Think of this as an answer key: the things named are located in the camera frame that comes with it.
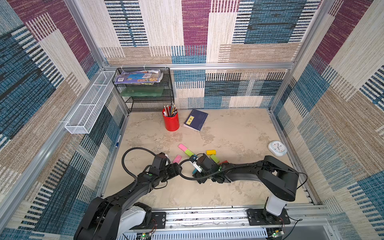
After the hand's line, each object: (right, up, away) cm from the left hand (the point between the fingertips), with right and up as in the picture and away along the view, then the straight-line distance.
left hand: (178, 170), depth 87 cm
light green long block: (+5, +9, +9) cm, 14 cm away
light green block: (+21, +6, +5) cm, 23 cm away
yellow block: (+18, +8, +10) cm, 22 cm away
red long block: (+28, +3, +5) cm, 28 cm away
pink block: (-1, +5, +7) cm, 8 cm away
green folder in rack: (-25, +47, +10) cm, 54 cm away
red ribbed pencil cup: (-6, +30, +12) cm, 33 cm away
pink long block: (+1, +11, +12) cm, 17 cm away
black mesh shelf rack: (-28, +42, +32) cm, 60 cm away
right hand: (+13, -2, +3) cm, 13 cm away
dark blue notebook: (+10, +30, +27) cm, 41 cm away
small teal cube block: (+10, +10, -9) cm, 17 cm away
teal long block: (+9, +1, -6) cm, 11 cm away
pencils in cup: (-7, +35, +15) cm, 39 cm away
